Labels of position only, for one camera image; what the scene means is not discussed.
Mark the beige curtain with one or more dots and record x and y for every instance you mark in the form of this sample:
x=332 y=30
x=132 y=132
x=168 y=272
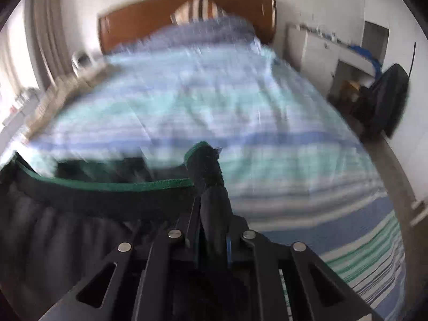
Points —
x=46 y=30

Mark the beige fleece blanket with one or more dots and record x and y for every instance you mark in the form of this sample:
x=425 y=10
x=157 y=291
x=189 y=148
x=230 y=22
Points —
x=67 y=87

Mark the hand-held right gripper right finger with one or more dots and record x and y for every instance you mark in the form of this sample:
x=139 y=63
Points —
x=254 y=244

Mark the blue cloth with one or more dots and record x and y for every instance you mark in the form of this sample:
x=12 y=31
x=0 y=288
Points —
x=366 y=55

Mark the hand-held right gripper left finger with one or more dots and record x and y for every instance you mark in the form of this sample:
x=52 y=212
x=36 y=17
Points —
x=180 y=244

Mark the brown striped pillow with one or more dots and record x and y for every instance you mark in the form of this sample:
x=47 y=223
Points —
x=197 y=8

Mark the small wooden stool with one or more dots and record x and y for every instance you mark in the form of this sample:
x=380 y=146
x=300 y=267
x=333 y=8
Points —
x=349 y=92

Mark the black chair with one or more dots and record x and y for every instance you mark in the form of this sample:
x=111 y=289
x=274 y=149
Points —
x=388 y=100

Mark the small white fan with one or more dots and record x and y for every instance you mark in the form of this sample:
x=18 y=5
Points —
x=83 y=61

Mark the black garment with green lining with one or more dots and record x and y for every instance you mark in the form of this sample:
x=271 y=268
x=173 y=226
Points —
x=83 y=214

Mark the brown wooden headboard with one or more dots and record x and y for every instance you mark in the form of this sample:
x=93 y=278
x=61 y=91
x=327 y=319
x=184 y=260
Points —
x=133 y=20

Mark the blue plaid pillow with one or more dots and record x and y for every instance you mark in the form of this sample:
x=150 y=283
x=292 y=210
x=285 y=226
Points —
x=217 y=30

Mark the thin black rod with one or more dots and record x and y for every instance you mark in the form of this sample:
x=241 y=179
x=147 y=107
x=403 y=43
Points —
x=414 y=55

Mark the white desk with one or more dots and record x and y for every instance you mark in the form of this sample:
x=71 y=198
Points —
x=317 y=53

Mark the white window cabinet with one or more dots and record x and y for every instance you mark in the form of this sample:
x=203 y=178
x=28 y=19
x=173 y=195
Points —
x=20 y=113

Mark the striped blue green bed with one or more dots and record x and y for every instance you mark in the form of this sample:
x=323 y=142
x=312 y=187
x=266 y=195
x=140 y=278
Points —
x=267 y=123

